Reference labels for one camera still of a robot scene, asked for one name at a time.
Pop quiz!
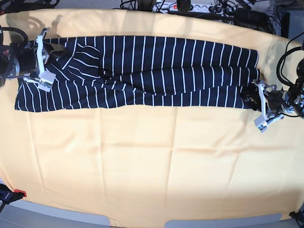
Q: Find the grey chair back left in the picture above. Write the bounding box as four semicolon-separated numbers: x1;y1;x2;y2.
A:
0;205;110;228

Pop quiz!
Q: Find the yellow table cloth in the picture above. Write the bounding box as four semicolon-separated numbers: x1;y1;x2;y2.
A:
0;9;304;228

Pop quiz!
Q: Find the grey chair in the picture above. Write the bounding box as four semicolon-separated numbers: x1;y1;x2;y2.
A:
164;214;282;228
0;205;110;228

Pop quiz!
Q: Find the black right table clamp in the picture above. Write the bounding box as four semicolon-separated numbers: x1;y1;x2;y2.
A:
289;210;304;228

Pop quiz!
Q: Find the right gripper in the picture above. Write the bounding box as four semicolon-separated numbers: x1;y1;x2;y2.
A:
13;28;67;83

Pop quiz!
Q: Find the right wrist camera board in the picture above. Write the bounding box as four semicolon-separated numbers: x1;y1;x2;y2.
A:
38;71;56;92

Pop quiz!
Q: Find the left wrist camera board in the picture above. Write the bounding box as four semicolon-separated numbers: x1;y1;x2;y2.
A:
254;115;271;133

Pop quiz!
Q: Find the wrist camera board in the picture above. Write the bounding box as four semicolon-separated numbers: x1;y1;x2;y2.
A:
254;115;271;133
38;71;56;92

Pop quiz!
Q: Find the blue red table clamp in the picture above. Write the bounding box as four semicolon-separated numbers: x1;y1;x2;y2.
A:
0;184;27;204

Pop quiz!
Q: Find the white power strip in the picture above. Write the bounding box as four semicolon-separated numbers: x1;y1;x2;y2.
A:
152;1;213;13

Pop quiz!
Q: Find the navy white striped T-shirt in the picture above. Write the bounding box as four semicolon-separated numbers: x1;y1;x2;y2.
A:
15;36;260;113

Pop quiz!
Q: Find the black power adapter box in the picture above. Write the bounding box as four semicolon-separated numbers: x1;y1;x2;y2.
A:
233;8;269;27

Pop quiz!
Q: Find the grey chair back right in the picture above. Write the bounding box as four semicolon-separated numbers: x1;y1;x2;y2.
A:
164;214;282;228

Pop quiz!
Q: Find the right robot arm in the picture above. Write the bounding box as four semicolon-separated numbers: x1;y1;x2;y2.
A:
0;27;66;92

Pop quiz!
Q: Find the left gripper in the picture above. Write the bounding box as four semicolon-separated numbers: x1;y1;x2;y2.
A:
241;79;294;119

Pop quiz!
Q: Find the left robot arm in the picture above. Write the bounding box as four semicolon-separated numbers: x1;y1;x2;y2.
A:
240;33;304;123

